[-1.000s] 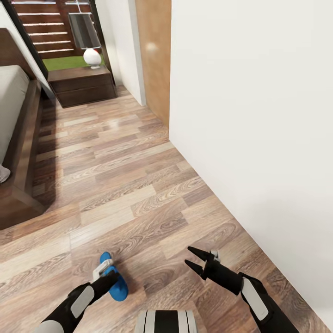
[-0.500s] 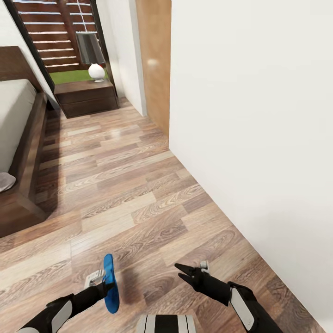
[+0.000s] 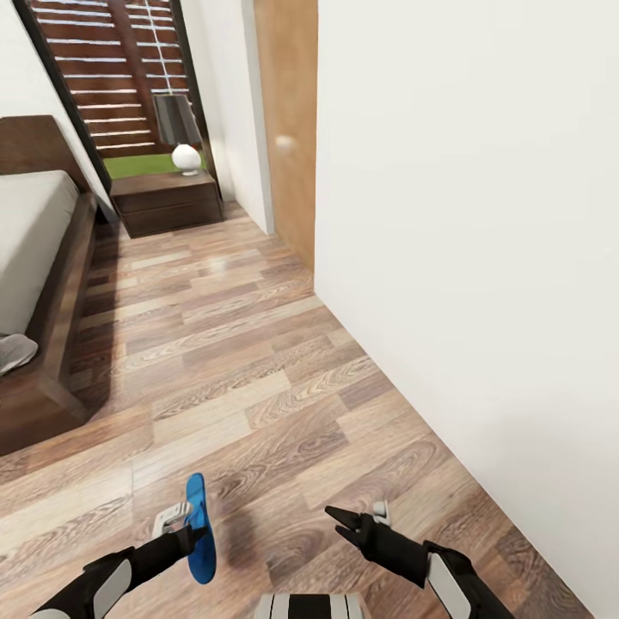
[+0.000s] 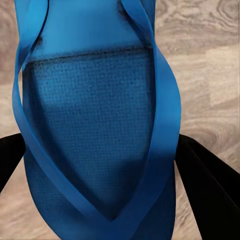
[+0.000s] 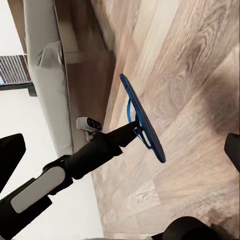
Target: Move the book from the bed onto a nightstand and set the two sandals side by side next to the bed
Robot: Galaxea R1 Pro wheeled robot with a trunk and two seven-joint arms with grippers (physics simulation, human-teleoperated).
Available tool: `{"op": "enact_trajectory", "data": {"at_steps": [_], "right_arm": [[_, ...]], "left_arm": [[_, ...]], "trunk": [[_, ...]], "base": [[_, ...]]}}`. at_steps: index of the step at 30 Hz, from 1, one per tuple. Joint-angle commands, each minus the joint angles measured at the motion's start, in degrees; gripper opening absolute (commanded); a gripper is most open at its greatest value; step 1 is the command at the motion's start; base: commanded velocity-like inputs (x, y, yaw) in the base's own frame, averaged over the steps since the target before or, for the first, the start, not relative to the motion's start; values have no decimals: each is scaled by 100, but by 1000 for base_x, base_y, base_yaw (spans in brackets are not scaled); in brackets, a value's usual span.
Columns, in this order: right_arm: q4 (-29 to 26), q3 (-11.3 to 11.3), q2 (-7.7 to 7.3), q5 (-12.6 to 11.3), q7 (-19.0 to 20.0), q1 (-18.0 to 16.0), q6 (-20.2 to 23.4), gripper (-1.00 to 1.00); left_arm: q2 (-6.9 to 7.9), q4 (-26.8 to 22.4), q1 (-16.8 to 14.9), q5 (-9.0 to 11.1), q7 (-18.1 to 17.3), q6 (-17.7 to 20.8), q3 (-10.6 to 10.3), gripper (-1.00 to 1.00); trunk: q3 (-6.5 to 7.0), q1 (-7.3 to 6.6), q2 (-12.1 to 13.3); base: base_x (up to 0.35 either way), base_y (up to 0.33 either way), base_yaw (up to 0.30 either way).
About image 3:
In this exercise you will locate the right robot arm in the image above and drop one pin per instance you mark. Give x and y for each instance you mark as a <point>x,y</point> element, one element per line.
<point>462,593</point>

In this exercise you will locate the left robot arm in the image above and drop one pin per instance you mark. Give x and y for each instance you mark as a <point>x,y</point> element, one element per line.
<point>106,580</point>

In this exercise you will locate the bed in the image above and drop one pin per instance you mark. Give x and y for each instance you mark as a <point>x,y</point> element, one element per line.
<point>49,218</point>

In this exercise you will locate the sandal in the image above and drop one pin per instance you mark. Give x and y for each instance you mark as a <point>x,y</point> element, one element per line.
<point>203,562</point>

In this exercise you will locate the nightstand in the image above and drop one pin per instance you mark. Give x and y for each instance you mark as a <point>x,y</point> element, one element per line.
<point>154,204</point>

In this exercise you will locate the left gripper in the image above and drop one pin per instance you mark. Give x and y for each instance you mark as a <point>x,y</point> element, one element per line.
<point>170,548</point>

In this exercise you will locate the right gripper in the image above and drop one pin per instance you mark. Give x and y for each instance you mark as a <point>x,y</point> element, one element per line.
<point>377,542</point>

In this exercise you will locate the robot trunk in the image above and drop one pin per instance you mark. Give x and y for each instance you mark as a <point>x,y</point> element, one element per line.
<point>309,606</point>

